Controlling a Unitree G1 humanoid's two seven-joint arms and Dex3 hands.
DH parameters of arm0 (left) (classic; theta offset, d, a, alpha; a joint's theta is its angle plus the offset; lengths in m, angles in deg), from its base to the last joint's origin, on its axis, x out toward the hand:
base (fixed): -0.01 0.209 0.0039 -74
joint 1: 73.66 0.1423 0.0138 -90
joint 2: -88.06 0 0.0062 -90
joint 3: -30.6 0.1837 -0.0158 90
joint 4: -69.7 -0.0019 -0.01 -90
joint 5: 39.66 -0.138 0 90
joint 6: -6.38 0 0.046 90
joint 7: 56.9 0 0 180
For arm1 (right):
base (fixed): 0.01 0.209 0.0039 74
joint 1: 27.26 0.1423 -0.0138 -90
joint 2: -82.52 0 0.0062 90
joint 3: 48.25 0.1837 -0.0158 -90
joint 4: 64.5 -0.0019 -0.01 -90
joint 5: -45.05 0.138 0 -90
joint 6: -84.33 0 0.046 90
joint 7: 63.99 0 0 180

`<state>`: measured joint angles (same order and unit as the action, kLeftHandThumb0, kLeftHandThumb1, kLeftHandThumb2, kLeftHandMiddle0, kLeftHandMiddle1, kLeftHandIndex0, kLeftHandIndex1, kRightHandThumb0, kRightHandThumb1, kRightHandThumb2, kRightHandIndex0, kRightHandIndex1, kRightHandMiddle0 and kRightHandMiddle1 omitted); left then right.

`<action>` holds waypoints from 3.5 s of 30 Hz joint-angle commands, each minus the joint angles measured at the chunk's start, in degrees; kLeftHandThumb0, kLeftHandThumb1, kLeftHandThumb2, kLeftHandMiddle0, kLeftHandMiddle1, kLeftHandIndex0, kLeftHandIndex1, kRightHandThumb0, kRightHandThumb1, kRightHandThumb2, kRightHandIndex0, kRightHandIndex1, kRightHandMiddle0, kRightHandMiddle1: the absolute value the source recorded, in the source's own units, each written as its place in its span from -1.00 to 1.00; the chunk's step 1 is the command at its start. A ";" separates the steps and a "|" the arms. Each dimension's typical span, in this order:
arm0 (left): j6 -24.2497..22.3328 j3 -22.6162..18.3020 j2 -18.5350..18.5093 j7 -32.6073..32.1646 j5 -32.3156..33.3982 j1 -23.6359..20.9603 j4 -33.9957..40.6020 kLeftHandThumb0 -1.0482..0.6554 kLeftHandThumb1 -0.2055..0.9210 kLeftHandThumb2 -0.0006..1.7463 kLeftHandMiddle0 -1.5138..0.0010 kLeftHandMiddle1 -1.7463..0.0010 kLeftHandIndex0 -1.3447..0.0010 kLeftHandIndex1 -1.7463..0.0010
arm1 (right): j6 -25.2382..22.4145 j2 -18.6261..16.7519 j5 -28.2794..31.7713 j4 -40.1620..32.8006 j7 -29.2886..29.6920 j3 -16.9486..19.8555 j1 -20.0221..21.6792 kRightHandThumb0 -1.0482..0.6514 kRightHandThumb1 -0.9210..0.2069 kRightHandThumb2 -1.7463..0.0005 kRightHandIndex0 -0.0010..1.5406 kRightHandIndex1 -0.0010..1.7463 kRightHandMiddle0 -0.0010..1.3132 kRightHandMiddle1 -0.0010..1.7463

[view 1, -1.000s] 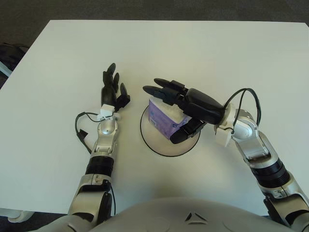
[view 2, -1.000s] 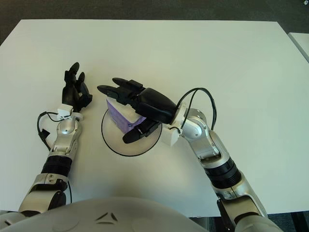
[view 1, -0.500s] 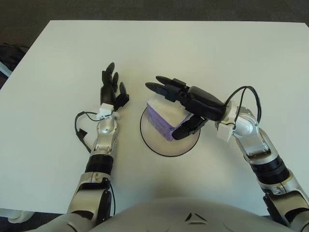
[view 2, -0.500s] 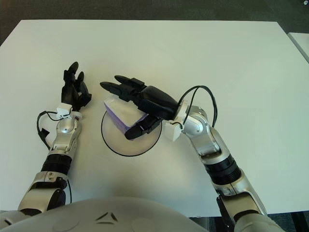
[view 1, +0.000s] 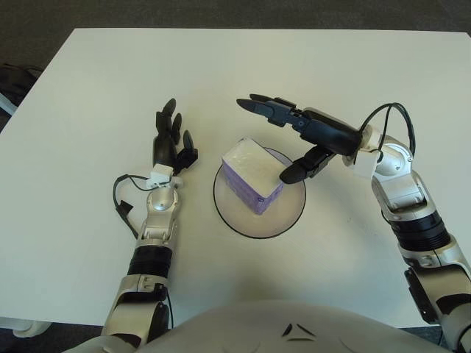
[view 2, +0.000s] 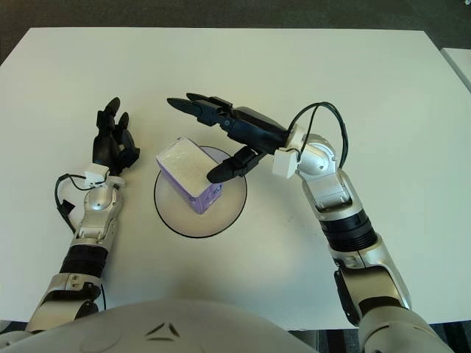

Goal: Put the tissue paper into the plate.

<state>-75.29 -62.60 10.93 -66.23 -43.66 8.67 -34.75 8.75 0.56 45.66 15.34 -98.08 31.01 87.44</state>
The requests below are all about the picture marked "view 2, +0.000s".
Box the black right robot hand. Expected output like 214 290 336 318
166 93 290 184

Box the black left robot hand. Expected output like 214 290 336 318
91 96 141 177

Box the purple tissue paper pack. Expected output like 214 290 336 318
155 137 224 215

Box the white plate with black rim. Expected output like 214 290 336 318
153 146 248 239

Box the grey robot torso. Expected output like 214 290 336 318
0 299 317 353

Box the white side table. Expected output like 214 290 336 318
441 46 471 93

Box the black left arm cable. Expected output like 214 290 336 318
54 173 111 232

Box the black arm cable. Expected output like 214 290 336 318
290 101 349 170
54 173 111 232

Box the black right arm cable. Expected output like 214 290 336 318
290 101 349 170

